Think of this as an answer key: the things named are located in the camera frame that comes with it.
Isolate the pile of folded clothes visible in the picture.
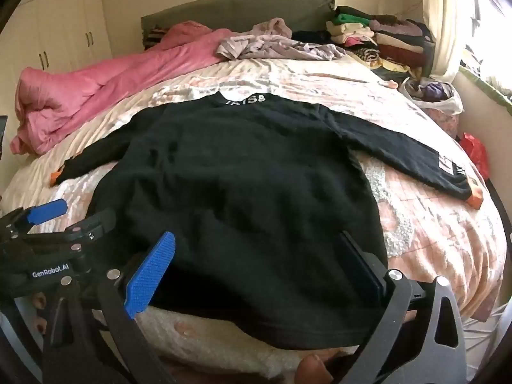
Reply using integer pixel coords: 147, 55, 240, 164
326, 6, 437, 81

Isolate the mauve fleece garment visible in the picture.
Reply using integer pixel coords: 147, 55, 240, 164
250, 18, 293, 40

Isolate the white curtain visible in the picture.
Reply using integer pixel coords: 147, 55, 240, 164
422, 0, 477, 84

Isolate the grey green headboard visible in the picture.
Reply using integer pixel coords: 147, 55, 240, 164
140, 0, 337, 49

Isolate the person's left hand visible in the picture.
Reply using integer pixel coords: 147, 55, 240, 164
33, 293, 51, 334

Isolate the window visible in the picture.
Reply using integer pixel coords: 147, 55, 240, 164
466, 0, 512, 89

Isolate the black sweater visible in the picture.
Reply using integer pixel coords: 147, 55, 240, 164
50, 94, 484, 350

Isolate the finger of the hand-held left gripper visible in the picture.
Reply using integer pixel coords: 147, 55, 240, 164
60, 208, 116, 249
0, 199, 68, 243

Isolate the lilac crumpled garment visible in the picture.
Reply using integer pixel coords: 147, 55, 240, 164
216, 32, 349, 62

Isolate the white plastic bag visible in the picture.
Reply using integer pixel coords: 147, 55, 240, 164
400, 77, 464, 115

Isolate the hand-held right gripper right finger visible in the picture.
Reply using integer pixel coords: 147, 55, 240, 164
339, 230, 468, 384

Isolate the pink duvet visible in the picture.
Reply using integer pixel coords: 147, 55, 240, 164
10, 22, 233, 156

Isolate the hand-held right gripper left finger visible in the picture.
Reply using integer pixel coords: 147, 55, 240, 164
42, 231, 177, 384

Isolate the striped pillow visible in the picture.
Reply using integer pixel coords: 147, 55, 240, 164
144, 26, 173, 47

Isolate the pink white patterned blanket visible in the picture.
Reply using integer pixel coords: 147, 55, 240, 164
0, 58, 508, 374

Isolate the red plastic bag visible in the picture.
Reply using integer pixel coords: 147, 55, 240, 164
458, 132, 491, 180

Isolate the cream wardrobe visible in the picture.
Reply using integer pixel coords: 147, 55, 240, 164
0, 0, 113, 102

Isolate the black crumpled garment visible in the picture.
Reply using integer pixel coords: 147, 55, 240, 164
291, 29, 333, 45

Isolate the person's right foot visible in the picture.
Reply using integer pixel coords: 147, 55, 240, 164
294, 354, 335, 384

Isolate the green ledge cloth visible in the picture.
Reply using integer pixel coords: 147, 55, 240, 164
459, 66, 512, 117

